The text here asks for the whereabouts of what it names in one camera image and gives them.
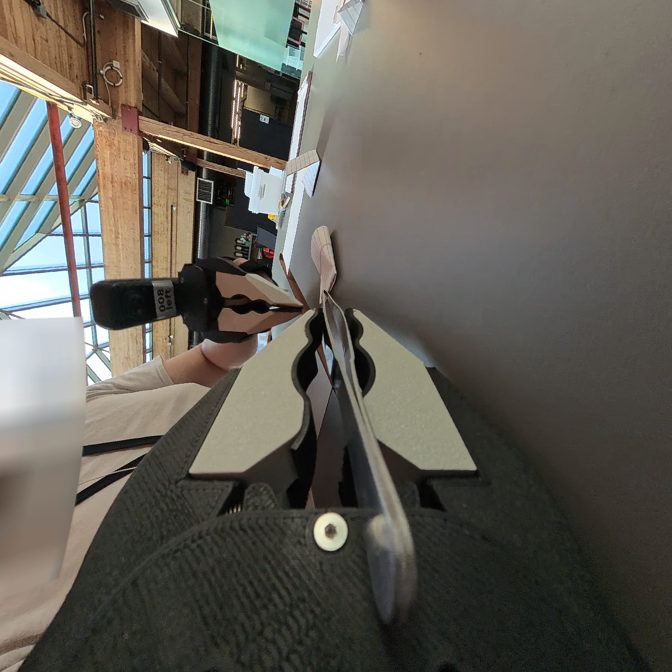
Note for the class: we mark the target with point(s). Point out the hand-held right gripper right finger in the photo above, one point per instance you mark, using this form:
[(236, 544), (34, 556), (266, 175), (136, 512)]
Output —
[(425, 420)]

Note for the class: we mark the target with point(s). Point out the crumpled white paper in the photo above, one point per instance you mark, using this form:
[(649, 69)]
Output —
[(342, 47)]

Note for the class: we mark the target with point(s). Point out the beige shirt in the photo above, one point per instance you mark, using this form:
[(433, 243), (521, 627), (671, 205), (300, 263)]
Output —
[(131, 409)]

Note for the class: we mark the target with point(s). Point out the person's left hand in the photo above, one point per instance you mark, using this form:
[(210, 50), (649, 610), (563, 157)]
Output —
[(239, 262)]

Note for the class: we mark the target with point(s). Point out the wooden beam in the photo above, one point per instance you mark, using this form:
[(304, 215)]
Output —
[(210, 141)]

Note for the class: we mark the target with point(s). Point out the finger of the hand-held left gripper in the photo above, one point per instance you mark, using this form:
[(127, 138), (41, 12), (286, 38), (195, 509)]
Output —
[(252, 320), (252, 287)]

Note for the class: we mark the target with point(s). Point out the white vent grille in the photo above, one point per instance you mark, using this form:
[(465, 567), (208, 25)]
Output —
[(205, 190)]

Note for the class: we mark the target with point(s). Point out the person's left forearm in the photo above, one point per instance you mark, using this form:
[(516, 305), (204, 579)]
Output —
[(220, 357)]

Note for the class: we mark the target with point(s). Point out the frosted glass panel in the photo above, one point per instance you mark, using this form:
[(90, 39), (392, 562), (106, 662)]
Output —
[(252, 26)]

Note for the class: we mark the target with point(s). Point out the metal tweezers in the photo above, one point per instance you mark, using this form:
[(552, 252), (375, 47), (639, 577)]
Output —
[(388, 551)]

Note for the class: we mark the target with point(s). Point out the white grid-creased folded paper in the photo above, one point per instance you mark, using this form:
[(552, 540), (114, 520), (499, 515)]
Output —
[(304, 160)]

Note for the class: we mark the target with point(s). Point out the long lined legal pad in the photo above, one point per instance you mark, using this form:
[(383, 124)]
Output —
[(300, 115)]

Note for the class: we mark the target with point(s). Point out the red pipe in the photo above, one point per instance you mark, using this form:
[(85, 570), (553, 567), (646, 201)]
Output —
[(63, 199)]

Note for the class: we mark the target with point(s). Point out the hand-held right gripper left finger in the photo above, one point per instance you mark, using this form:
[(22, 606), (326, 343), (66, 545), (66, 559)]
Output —
[(246, 420)]

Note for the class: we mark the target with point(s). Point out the lined paper sheet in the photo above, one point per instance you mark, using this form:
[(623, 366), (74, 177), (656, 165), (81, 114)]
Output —
[(323, 252)]

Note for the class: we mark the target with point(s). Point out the window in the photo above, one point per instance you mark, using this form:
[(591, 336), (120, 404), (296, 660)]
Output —
[(31, 252)]

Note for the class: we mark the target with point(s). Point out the red metal bracket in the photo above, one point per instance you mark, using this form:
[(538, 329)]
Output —
[(130, 118)]

